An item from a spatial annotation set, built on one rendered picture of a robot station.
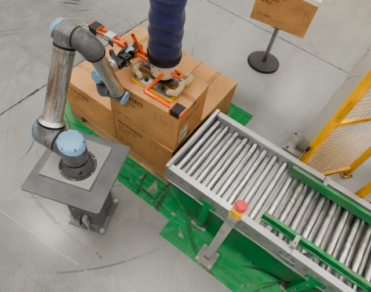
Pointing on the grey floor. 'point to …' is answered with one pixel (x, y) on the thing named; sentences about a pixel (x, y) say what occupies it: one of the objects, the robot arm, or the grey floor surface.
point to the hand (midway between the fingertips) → (131, 48)
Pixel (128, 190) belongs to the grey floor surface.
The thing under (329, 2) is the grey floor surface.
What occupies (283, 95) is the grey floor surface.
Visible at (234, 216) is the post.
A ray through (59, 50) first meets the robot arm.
